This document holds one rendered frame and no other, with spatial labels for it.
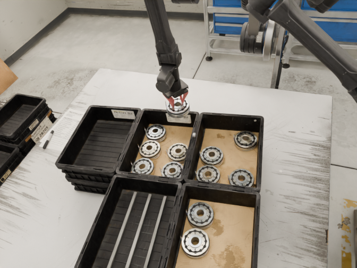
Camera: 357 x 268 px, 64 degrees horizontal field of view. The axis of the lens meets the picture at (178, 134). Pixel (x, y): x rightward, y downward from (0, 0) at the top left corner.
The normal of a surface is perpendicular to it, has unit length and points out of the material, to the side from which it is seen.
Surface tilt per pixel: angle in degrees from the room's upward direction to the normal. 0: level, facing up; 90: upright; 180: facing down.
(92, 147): 0
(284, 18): 87
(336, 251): 0
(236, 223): 0
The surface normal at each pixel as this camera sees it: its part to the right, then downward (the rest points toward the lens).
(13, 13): 0.93, 0.18
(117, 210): -0.13, -0.66
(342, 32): -0.34, 0.73
